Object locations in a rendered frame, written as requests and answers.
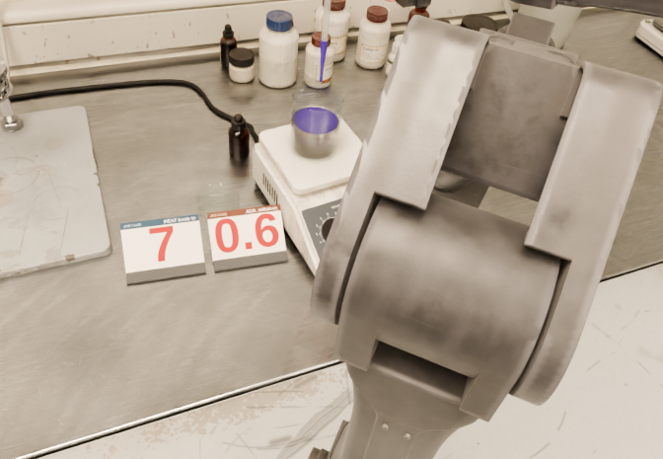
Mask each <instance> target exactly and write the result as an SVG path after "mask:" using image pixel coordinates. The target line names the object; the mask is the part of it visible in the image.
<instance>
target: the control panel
mask: <svg viewBox="0 0 663 459"><path fill-rule="evenodd" d="M340 202H341V198H340V199H337V200H334V201H330V202H327V203H324V204H321V205H318V206H314V207H311V208H308V209H305V210H302V211H301V212H302V215H303V218H304V220H305V223H306V226H307V228H308V231H309V233H310V236H311V239H312V241H313V244H314V247H315V249H316V252H317V254H318V257H319V259H320V258H321V255H322V252H323V249H324V246H325V243H326V240H325V239H324V237H323V234H322V227H323V225H324V223H325V222H326V221H327V220H329V219H332V218H335V215H336V213H337V210H338V207H339V205H340Z"/></svg>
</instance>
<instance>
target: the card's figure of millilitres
mask: <svg viewBox="0 0 663 459"><path fill-rule="evenodd" d="M210 225H211V233H212V241H213V248H214V256H218V255H225V254H233V253H240V252H246V251H253V250H260V249H267V248H275V247H282V246H283V240H282V233H281V226H280V218H279V211H270V212H263V213H255V214H246V215H238V216H230V217H222V218H214V219H210Z"/></svg>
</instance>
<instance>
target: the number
mask: <svg viewBox="0 0 663 459"><path fill-rule="evenodd" d="M123 236H124V244H125V251H126V260H127V267H128V268H133V267H140V266H148V265H154V264H161V263H168V262H175V261H182V260H190V259H197V258H201V251H200V244H199V236H198V228H197V221H190V222H183V223H175V224H167V225H159V226H151V227H143V228H135V229H127V230H123Z"/></svg>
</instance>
